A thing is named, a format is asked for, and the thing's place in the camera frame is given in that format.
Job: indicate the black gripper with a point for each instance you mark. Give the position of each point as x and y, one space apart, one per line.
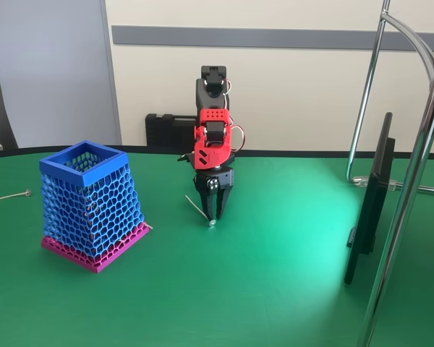
220 179

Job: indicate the white cable with round tip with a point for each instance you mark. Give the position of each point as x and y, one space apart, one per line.
7 196
194 205

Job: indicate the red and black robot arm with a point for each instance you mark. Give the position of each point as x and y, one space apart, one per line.
209 152

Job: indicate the blue and pink mesh basket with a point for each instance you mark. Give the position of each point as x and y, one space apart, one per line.
90 202

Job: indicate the black plastic tool case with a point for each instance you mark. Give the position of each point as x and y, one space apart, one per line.
166 132

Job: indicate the clear plastic foot piece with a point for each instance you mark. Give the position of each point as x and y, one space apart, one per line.
361 180

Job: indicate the black flat monitor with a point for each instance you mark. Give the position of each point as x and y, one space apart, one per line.
370 202

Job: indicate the black chair back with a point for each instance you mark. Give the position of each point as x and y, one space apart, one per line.
1 108

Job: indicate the grey wall rail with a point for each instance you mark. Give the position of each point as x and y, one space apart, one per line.
275 38

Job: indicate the chrome tube frame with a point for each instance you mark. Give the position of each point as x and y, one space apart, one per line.
369 83

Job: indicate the chrome metal frame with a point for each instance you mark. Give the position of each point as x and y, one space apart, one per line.
412 188

